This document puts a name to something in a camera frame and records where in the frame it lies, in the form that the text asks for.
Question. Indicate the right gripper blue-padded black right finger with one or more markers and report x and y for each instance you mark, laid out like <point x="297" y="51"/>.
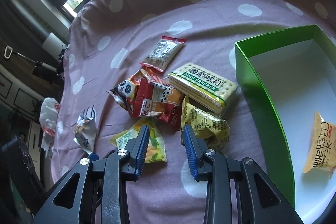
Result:
<point x="258" y="199"/>

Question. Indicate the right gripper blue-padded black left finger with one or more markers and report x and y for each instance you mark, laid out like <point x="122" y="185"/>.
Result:
<point x="97" y="184"/>

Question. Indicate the white snack packet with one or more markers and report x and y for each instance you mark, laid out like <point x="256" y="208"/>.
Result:
<point x="86" y="130"/>

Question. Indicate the yellow green snack packet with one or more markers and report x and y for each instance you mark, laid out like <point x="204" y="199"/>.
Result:
<point x="156" y="147"/>

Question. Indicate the orange rice cracker packet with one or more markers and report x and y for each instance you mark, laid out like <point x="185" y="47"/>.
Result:
<point x="322" y="146"/>

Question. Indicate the soda cracker pack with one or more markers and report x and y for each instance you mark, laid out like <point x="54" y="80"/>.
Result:
<point x="209" y="89"/>

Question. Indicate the red panda snack packet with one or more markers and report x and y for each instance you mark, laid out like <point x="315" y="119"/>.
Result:
<point x="125" y="92"/>

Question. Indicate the red-edged silver snack packet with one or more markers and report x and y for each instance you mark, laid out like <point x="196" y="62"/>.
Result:
<point x="163" y="52"/>

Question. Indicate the orange panda snack packet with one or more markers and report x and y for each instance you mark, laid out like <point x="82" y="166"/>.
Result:
<point x="160" y="101"/>

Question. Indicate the white plastic bag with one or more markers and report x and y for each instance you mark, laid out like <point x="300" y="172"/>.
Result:
<point x="48" y="118"/>

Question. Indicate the green white cardboard box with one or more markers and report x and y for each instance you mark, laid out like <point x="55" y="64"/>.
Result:
<point x="286" y="76"/>

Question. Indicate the pink polka dot cloth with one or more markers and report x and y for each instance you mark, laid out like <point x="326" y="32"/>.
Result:
<point x="109" y="38"/>

